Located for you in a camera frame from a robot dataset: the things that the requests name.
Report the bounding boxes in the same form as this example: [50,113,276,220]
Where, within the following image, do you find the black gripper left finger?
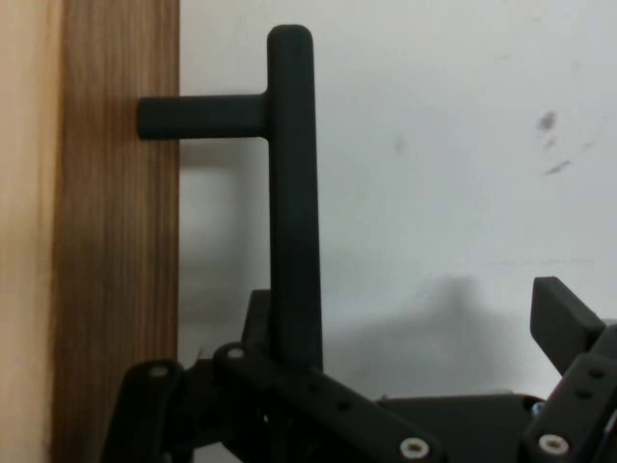
[99,288,447,463]

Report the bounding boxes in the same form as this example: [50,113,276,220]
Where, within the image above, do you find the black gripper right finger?
[523,276,617,463]

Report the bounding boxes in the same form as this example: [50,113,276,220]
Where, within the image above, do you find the wooden drawer front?
[0,0,181,463]

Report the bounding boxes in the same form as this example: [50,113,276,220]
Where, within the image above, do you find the black T-bar drawer handle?
[138,24,324,371]

